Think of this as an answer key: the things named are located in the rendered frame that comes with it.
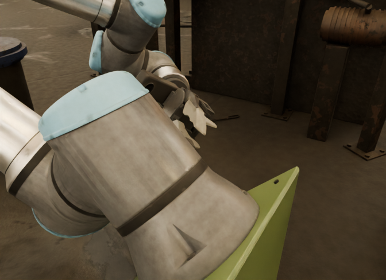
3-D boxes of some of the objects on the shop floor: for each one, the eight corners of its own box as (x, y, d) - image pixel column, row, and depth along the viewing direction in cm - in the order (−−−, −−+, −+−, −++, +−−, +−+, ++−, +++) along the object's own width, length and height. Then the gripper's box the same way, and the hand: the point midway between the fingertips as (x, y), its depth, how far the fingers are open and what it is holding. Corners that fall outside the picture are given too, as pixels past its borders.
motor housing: (305, 125, 147) (329, 3, 121) (355, 136, 138) (395, 7, 111) (298, 137, 138) (324, 8, 111) (352, 151, 128) (394, 12, 101)
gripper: (201, 84, 73) (242, 132, 56) (174, 119, 75) (206, 175, 59) (173, 65, 68) (208, 112, 51) (146, 103, 71) (170, 159, 54)
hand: (193, 135), depth 54 cm, fingers closed
